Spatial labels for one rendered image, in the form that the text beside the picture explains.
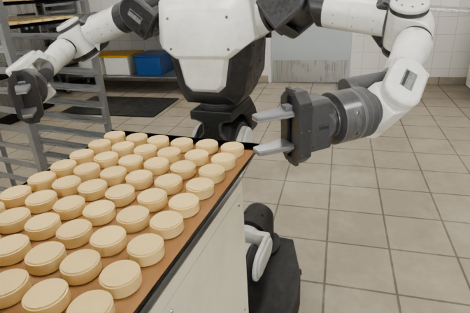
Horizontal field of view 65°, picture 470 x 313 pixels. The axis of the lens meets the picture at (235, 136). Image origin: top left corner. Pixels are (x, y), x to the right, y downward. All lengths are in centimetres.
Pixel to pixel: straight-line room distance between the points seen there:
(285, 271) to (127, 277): 116
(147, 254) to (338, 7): 67
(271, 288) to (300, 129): 104
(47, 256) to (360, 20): 76
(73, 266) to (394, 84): 55
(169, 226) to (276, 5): 61
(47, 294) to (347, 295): 143
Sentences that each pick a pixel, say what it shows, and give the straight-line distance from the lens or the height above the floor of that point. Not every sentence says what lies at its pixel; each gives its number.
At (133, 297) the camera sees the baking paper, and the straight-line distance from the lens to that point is 50.
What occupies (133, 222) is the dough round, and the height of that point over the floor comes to 92.
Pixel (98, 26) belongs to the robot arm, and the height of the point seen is 115.
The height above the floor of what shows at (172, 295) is 81.
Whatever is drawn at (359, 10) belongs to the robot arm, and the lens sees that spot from 92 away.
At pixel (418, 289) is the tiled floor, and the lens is 189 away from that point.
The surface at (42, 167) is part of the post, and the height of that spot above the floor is 53.
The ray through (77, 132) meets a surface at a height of 51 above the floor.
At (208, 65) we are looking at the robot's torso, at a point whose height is 105.
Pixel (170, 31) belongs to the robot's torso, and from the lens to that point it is 102.
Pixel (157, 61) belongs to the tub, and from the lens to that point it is 489.
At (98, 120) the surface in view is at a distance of 219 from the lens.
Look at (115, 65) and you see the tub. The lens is 520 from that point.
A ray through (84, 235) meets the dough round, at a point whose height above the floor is 92.
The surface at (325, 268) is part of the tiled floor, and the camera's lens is 189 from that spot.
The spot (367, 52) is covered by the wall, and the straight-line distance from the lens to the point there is 501.
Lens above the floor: 124
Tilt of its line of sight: 22 degrees down
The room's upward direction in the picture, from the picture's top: 3 degrees counter-clockwise
